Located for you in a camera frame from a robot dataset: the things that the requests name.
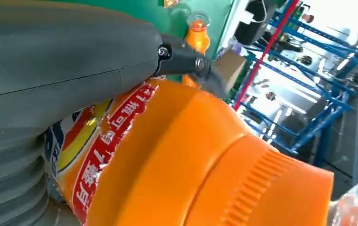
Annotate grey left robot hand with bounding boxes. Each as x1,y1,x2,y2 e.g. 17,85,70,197
0,0,229,147

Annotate orange drink bottle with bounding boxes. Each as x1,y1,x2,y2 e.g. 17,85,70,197
43,78,358,226
181,12,212,89

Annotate brown cardboard box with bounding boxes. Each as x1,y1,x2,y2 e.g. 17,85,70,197
213,49,247,94

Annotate black bag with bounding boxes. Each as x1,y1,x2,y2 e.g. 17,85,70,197
233,0,278,46

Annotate red metal pole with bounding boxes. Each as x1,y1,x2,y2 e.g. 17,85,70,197
233,0,301,111

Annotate blue metal shelving rack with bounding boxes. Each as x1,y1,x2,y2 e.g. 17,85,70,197
238,0,358,168

